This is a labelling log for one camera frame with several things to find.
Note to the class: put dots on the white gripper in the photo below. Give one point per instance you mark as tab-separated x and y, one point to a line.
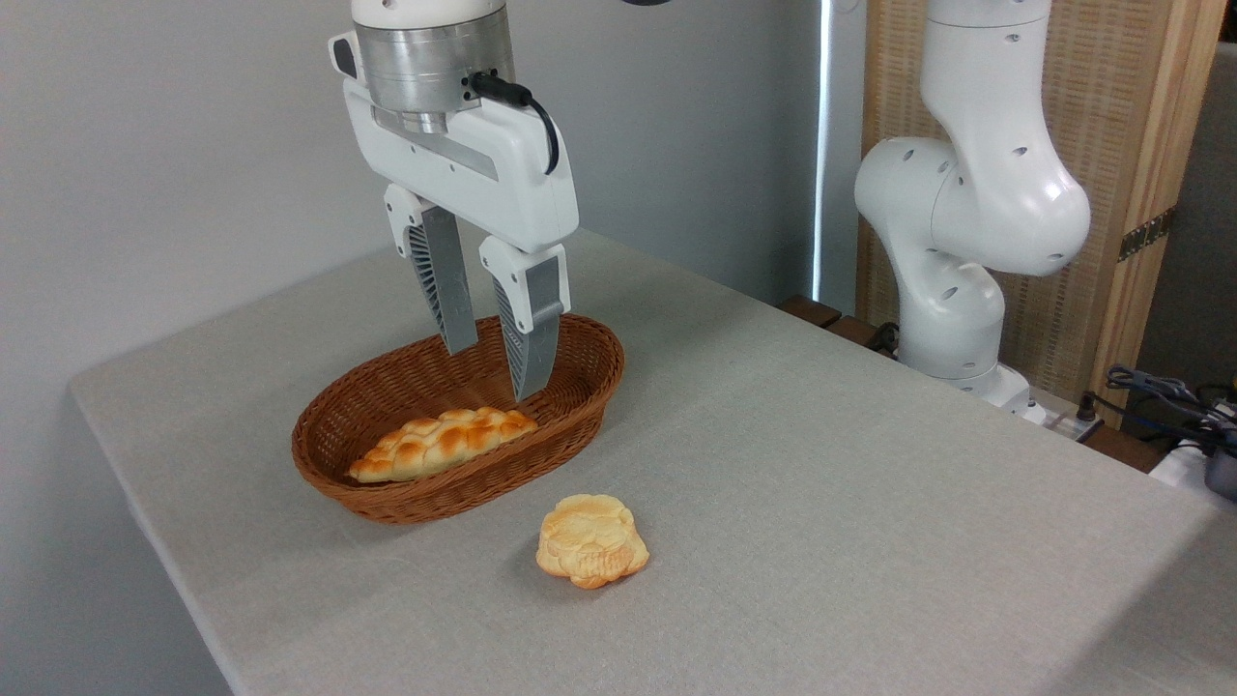
483	184

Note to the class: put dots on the round pale bread bun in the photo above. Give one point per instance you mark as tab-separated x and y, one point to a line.
589	541

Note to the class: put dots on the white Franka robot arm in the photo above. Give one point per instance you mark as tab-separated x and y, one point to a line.
976	193

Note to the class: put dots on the long braided golden bread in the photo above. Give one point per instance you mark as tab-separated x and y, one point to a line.
435	443

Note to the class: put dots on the brown oval wicker basket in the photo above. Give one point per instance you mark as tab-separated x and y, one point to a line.
585	406

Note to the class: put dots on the black power plug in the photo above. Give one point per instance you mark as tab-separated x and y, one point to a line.
1087	406

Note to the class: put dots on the metal screen hinge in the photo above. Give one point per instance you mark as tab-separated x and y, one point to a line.
1147	233

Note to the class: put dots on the white box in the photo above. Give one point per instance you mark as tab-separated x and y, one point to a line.
1174	469

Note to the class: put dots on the grey container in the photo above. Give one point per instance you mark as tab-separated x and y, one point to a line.
1223	476

